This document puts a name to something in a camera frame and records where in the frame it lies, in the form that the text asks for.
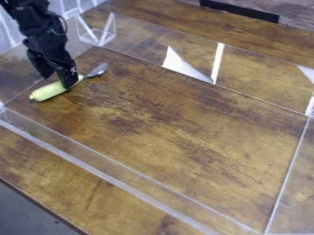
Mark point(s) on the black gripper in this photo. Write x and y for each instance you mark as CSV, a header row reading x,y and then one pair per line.
x,y
49,56

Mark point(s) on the green handled metal spoon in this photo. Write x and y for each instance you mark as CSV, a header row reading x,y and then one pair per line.
x,y
54,89

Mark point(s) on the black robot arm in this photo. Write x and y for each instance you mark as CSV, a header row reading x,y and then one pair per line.
x,y
34,16

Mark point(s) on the black bar on table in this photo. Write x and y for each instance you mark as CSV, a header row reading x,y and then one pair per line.
x,y
240,10

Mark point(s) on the clear acrylic enclosure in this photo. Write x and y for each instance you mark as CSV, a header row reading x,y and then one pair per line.
x,y
190,140

